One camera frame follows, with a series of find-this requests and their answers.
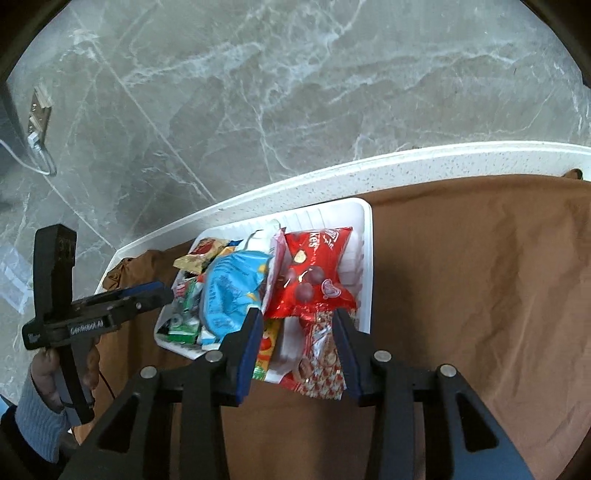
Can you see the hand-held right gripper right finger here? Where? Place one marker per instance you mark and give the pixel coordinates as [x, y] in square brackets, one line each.
[346, 355]

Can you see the red chocolate ball packet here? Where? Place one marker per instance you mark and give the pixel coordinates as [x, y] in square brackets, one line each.
[314, 277]

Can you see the white plastic tray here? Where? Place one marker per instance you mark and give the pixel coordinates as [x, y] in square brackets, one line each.
[355, 240]

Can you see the brown tablecloth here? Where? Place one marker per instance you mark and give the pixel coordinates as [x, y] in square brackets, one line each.
[461, 300]

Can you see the wall outlet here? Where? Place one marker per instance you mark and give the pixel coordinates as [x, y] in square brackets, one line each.
[39, 110]

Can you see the pink snack packet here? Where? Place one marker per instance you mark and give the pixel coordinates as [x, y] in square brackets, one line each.
[276, 267]

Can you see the long white snack packet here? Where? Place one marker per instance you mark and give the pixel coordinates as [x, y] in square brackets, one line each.
[288, 350]

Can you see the gold foil snack packet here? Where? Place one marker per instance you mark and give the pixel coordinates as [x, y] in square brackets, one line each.
[201, 256]

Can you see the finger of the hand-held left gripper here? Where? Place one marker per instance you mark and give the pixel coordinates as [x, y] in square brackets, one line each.
[147, 295]

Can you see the green candy packet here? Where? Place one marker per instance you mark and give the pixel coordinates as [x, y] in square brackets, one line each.
[184, 318]

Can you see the orange yellow snack packet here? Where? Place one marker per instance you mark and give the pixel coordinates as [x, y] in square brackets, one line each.
[268, 346]

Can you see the red white patterned packet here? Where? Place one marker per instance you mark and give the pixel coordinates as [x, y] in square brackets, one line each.
[318, 364]

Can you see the person's left hand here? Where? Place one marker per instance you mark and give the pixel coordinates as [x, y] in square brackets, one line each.
[46, 374]

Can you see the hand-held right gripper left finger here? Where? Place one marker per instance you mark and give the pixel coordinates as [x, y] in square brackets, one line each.
[251, 350]

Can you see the light blue snack packet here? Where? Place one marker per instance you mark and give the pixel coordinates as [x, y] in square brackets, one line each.
[231, 290]

